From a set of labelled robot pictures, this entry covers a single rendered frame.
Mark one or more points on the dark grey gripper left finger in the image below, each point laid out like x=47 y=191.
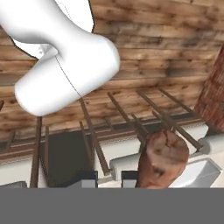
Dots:
x=87 y=176

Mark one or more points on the brown wooden rod frame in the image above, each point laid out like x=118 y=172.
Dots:
x=94 y=137

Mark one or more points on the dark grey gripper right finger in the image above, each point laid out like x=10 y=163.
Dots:
x=128 y=176

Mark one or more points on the white rounded bulky thing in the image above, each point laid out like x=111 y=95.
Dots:
x=67 y=58

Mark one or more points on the white open box container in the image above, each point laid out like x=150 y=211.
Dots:
x=198 y=172

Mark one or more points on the brown lumpy rounded thing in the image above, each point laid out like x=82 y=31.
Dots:
x=163 y=157

